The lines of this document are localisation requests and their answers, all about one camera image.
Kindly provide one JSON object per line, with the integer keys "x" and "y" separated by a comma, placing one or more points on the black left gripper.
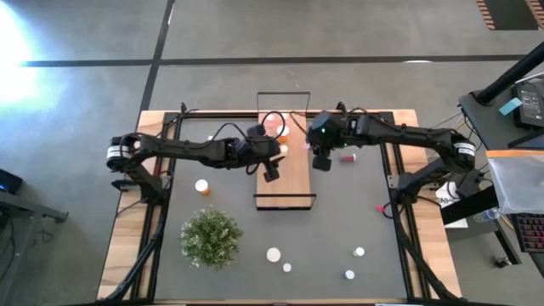
{"x": 265, "y": 151}

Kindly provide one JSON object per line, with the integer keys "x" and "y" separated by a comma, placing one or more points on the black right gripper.
{"x": 325, "y": 148}

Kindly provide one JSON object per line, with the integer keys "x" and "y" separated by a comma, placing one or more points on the blue pill bottle red pills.
{"x": 347, "y": 157}

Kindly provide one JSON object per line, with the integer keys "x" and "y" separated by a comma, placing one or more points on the orange pill bottle white cap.
{"x": 202, "y": 186}
{"x": 282, "y": 132}

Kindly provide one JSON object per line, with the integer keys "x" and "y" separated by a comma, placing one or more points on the large white cap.
{"x": 273, "y": 254}

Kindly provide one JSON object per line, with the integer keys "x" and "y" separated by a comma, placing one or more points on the small white cap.
{"x": 287, "y": 267}

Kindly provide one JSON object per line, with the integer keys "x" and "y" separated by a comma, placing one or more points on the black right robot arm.
{"x": 408, "y": 134}

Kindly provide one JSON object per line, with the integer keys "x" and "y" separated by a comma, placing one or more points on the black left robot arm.
{"x": 183, "y": 149}

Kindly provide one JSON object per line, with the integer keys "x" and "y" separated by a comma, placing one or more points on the potted green plant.
{"x": 211, "y": 238}

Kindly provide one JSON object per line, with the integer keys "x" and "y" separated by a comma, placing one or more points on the white paper sheet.
{"x": 457, "y": 222}

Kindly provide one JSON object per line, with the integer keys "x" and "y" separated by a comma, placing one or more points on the black side desk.
{"x": 484, "y": 123}

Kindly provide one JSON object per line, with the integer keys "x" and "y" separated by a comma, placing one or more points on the clear plastic water bottle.
{"x": 486, "y": 215}

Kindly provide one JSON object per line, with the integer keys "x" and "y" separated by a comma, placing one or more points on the light blue block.
{"x": 510, "y": 106}

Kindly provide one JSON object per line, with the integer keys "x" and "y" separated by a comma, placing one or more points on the clear plastic bag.
{"x": 518, "y": 183}

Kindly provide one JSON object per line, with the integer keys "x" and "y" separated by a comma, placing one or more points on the black stand pole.
{"x": 510, "y": 76}

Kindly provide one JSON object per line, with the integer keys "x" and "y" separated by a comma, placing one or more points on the black electronic box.
{"x": 531, "y": 106}

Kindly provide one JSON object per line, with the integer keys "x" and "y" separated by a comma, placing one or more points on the black computer keyboard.
{"x": 531, "y": 231}

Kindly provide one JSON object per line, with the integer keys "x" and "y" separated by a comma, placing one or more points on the black striped floor mat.
{"x": 510, "y": 15}

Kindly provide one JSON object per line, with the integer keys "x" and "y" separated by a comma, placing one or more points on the grey metal cart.
{"x": 34, "y": 208}

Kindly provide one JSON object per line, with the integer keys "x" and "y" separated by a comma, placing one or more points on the black computer tower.
{"x": 9, "y": 183}

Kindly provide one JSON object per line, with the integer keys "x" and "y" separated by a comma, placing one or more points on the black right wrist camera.
{"x": 322, "y": 163}

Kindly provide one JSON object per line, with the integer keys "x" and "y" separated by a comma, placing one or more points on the black aluminium table frame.
{"x": 238, "y": 114}

